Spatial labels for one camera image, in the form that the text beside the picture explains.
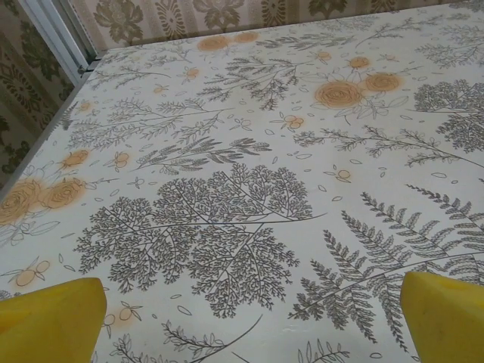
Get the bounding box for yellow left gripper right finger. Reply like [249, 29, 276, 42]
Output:
[400, 271, 484, 363]

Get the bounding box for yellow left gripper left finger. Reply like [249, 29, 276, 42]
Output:
[0, 278, 107, 363]

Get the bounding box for floral patterned tablecloth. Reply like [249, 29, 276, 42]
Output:
[0, 3, 484, 363]

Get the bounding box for aluminium frame post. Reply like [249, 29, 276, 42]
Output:
[22, 0, 103, 82]

